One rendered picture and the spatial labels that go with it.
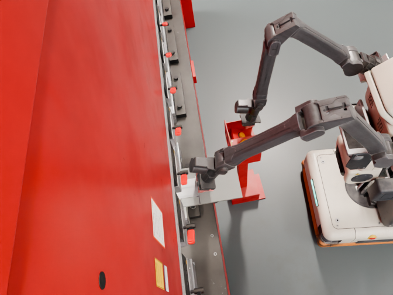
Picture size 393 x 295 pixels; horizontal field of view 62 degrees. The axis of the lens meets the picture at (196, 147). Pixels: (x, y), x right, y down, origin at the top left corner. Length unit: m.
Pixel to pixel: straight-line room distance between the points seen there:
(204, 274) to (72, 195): 1.19
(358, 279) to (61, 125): 2.29
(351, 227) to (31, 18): 2.10
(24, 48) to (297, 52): 3.11
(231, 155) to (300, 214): 1.40
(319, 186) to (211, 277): 1.09
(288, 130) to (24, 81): 0.87
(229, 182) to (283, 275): 1.08
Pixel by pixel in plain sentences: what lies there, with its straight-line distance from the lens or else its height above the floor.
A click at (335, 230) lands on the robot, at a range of 2.20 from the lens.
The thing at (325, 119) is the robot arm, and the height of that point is 1.53.
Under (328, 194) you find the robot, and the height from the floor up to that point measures 0.28.
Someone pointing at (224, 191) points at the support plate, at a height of 1.00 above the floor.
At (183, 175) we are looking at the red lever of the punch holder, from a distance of 1.15.
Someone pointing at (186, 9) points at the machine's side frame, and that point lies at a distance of 3.43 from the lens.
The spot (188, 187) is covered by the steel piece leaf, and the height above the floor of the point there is 1.00.
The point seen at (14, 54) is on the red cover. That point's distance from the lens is 0.25.
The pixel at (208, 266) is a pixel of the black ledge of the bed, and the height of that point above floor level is 0.87.
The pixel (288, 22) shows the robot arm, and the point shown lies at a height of 1.48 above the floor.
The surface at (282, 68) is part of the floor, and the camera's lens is 3.15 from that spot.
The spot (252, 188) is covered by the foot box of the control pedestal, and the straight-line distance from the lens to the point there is 2.38.
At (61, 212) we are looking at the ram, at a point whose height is 2.07.
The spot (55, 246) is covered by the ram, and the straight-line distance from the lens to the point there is 0.29.
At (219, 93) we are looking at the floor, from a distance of 2.96.
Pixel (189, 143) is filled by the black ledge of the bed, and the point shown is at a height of 0.87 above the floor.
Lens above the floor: 2.33
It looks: 61 degrees down
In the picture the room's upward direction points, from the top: 14 degrees counter-clockwise
